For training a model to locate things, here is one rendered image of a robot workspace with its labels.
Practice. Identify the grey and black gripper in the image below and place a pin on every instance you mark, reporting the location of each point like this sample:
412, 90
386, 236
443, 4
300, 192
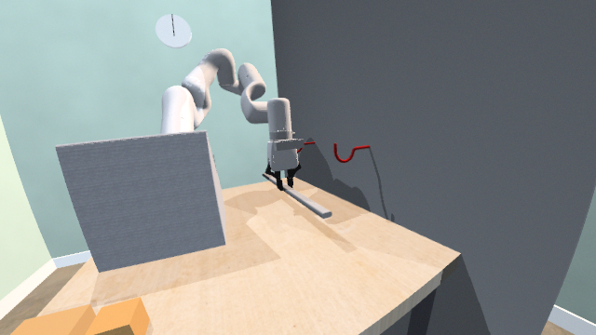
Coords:
282, 160

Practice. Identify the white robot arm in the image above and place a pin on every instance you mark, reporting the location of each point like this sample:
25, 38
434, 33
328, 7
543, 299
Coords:
178, 103

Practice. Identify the dark grey wall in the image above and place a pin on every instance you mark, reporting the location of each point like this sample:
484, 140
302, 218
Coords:
481, 121

